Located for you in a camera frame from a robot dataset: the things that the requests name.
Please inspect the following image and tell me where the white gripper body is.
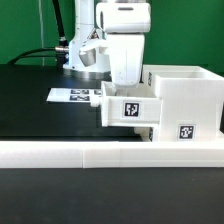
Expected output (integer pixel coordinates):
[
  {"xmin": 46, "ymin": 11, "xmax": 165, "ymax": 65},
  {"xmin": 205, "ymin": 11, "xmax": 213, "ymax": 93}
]
[{"xmin": 79, "ymin": 1, "xmax": 151, "ymax": 87}]

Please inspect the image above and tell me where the white drawer box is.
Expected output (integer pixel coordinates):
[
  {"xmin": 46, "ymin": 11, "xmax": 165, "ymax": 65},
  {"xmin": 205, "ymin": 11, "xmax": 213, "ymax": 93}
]
[
  {"xmin": 134, "ymin": 126, "xmax": 159, "ymax": 142},
  {"xmin": 90, "ymin": 81, "xmax": 162, "ymax": 127}
]

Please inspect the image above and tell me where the white drawer cabinet frame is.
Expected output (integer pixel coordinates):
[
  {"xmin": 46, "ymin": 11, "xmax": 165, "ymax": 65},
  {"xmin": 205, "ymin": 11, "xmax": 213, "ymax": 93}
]
[{"xmin": 142, "ymin": 65, "xmax": 224, "ymax": 142}]

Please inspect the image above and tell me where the white front drawer box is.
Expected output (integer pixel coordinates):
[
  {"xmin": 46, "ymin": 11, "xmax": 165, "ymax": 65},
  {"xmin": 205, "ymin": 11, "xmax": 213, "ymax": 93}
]
[{"xmin": 134, "ymin": 126, "xmax": 159, "ymax": 142}]

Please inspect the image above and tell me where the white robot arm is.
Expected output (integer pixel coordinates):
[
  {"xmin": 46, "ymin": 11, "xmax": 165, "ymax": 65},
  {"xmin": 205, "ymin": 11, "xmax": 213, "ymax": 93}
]
[{"xmin": 64, "ymin": 0, "xmax": 151, "ymax": 88}]

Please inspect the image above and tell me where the fiducial marker sheet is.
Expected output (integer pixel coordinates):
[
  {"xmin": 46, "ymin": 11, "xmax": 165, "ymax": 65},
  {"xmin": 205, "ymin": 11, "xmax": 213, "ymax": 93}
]
[{"xmin": 47, "ymin": 88, "xmax": 101, "ymax": 103}]

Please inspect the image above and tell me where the white L-shaped border fence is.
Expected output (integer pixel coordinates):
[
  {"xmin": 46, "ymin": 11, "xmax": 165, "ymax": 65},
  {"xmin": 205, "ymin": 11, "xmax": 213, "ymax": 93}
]
[{"xmin": 0, "ymin": 141, "xmax": 224, "ymax": 168}]

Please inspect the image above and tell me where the black cable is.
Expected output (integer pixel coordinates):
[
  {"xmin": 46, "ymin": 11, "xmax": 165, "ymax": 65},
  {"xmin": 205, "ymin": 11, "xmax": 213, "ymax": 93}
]
[{"xmin": 7, "ymin": 0, "xmax": 70, "ymax": 66}]

